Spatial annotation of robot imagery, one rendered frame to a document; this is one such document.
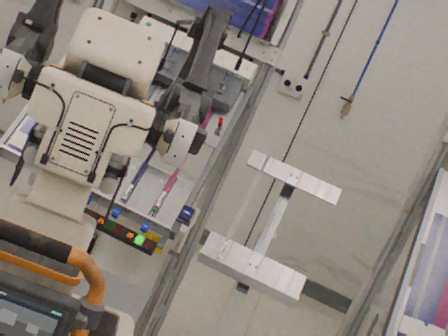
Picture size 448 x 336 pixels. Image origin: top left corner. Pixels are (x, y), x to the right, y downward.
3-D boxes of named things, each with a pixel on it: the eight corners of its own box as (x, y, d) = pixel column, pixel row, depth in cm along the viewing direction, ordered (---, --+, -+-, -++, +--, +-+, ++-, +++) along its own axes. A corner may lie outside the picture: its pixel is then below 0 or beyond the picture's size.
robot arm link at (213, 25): (209, -10, 216) (241, 4, 217) (192, 22, 226) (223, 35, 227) (171, 98, 187) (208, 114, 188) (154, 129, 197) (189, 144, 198)
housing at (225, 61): (243, 101, 294) (250, 79, 283) (132, 51, 302) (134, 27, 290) (251, 86, 299) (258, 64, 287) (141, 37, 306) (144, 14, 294)
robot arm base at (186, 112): (160, 117, 179) (207, 136, 180) (169, 93, 184) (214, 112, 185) (151, 138, 185) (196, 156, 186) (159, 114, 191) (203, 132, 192)
